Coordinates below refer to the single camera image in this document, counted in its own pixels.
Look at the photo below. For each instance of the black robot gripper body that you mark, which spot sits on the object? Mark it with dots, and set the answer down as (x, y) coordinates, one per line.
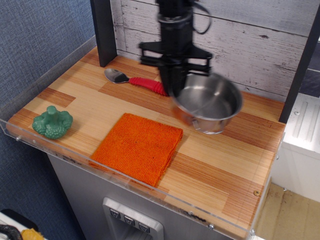
(176, 47)

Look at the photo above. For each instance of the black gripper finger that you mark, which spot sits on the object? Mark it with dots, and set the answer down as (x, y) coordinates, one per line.
(173, 77)

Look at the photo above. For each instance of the stainless steel pot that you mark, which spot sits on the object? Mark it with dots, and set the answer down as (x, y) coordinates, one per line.
(206, 103)

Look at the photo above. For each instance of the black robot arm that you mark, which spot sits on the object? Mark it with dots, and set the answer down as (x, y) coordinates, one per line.
(179, 8)

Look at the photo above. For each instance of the orange folded cloth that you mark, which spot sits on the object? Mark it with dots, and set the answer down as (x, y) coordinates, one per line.
(138, 147)

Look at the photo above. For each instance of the clear acrylic table guard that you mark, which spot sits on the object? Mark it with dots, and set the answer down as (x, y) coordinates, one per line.
(220, 180)

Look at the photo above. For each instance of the green toy broccoli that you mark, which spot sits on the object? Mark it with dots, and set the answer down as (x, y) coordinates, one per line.
(53, 124)

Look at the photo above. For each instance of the grey toy fridge cabinet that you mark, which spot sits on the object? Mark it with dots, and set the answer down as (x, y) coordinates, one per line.
(86, 187)

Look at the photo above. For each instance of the white toy sink unit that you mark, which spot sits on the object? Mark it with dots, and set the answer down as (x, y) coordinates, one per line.
(297, 164)

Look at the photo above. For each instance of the silver dispenser button panel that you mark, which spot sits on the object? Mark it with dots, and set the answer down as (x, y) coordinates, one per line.
(126, 223)

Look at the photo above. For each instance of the black and yellow object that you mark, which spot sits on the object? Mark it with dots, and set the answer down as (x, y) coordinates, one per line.
(14, 226)

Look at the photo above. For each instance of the red handled metal spoon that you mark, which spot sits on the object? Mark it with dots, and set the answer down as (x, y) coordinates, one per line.
(117, 77)

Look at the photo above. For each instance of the dark right vertical post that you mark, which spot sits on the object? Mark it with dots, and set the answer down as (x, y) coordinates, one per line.
(304, 62)

